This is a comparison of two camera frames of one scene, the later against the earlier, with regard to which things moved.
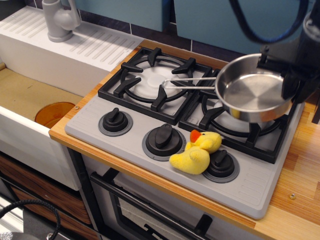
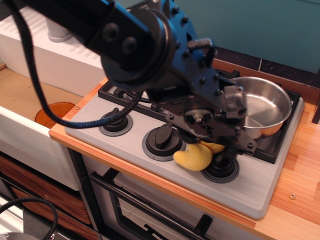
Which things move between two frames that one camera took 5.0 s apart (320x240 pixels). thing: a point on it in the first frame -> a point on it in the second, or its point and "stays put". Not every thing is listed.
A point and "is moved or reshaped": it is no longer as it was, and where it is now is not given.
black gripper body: (298, 62) -> (205, 107)
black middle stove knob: (163, 142) stays put
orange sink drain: (49, 114) stays put
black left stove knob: (115, 123) stays put
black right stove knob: (223, 167) stays put
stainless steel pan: (246, 87) is moved or reshaped
